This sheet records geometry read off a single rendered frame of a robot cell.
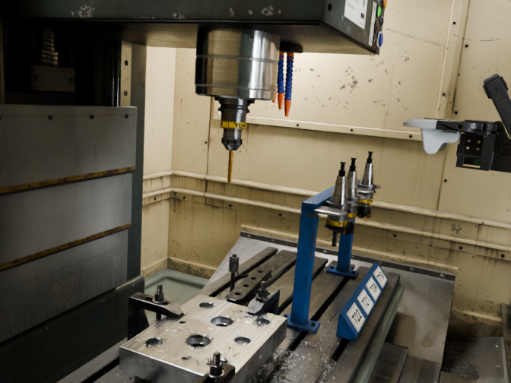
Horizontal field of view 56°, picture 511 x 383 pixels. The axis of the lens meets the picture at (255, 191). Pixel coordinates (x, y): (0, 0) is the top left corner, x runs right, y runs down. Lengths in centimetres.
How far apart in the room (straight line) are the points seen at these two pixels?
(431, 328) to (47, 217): 125
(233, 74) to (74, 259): 67
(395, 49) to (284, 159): 60
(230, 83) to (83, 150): 50
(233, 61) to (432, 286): 129
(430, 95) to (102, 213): 119
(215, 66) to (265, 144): 117
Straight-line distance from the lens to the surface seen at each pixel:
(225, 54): 89
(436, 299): 188
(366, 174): 152
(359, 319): 130
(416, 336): 175
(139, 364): 98
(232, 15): 84
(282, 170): 202
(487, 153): 89
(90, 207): 131
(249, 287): 132
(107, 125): 131
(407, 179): 189
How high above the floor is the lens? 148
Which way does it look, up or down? 11 degrees down
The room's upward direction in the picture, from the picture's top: 4 degrees clockwise
